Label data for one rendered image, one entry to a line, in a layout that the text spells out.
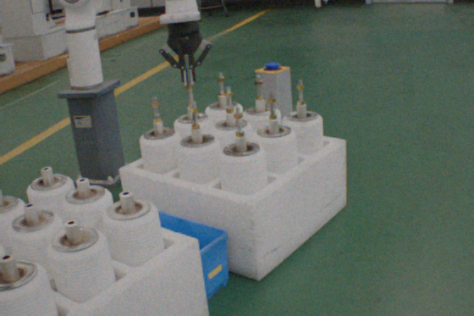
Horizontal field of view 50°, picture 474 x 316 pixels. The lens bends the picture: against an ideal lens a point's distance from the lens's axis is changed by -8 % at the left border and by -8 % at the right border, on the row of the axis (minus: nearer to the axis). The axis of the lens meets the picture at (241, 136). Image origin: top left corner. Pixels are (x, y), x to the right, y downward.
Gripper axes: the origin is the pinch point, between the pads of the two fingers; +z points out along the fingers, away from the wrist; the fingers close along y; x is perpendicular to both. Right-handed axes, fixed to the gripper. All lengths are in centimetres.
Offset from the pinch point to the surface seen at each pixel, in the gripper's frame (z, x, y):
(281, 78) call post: 6.6, -16.7, -23.4
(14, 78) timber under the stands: 30, -187, 127
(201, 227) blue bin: 24.4, 29.9, -1.5
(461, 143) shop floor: 36, -30, -84
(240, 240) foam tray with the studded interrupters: 26.6, 32.7, -9.3
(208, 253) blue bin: 25.1, 39.3, -3.2
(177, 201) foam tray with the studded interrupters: 21.7, 22.3, 3.6
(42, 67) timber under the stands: 31, -216, 117
